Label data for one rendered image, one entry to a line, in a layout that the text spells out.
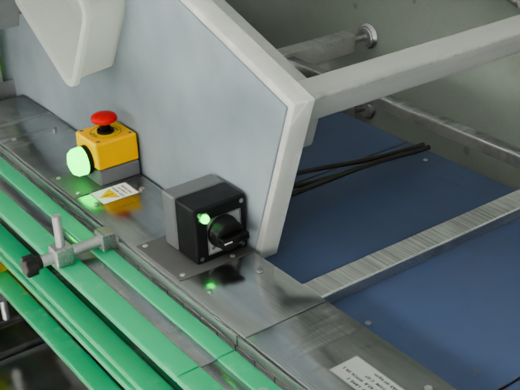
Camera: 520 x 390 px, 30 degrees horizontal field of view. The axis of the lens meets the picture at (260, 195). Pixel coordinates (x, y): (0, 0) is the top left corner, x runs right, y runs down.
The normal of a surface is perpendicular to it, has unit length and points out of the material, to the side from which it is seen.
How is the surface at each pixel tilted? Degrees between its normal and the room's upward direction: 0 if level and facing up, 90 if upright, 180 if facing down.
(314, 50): 90
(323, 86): 90
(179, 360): 90
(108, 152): 90
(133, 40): 0
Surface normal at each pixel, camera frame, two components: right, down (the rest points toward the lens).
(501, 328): -0.04, -0.89
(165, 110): -0.81, 0.29
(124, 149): 0.59, 0.35
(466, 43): 0.16, -0.72
